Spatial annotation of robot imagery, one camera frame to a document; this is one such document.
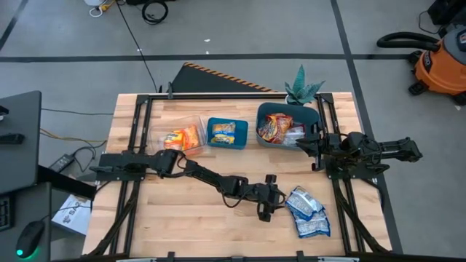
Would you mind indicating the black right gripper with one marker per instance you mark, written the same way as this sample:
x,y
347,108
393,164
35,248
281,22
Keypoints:
x,y
329,147

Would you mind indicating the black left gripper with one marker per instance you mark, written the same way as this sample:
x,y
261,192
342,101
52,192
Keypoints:
x,y
259,196

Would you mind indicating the red Maruchan noodle pack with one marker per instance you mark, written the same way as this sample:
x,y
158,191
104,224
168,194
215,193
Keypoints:
x,y
263,132
280,125

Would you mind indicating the blue Maruchan noodle pack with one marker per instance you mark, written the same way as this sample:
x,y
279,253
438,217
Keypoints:
x,y
223,132
304,202
314,225

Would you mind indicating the orange Maruchan noodle pack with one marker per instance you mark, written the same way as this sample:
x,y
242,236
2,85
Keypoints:
x,y
173,140
191,137

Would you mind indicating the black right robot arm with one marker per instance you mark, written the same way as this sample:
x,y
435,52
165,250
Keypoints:
x,y
393,149

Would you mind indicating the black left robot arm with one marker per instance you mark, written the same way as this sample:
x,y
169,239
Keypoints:
x,y
204,174

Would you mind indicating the large teal bin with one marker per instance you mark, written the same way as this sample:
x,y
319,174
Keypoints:
x,y
302,113

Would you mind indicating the green artificial plant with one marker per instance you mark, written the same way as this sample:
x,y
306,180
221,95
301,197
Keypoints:
x,y
300,89

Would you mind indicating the small teal bin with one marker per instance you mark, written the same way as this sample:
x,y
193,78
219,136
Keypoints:
x,y
242,127

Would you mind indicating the clear plastic bin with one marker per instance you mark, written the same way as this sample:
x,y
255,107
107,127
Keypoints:
x,y
160,127

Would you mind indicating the orange shop vacuum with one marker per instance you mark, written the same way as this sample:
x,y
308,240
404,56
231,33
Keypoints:
x,y
440,69

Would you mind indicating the black case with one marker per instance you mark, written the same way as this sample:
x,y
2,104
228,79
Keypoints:
x,y
448,11

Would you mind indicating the white printed booklet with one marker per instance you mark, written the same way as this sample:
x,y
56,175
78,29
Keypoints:
x,y
71,216

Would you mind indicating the black power adapter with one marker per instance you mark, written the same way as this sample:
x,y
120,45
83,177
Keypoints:
x,y
62,163

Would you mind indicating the black computer mouse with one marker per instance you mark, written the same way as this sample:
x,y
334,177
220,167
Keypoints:
x,y
30,238

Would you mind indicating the dark grey desk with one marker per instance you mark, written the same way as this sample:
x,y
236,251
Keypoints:
x,y
20,163

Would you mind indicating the black keyboard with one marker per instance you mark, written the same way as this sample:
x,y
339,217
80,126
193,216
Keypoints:
x,y
5,213

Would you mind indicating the black remote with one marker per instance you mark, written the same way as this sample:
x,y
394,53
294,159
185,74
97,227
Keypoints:
x,y
11,139

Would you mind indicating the black aluminium rig frame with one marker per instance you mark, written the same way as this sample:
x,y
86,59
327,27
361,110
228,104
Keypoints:
x,y
140,123

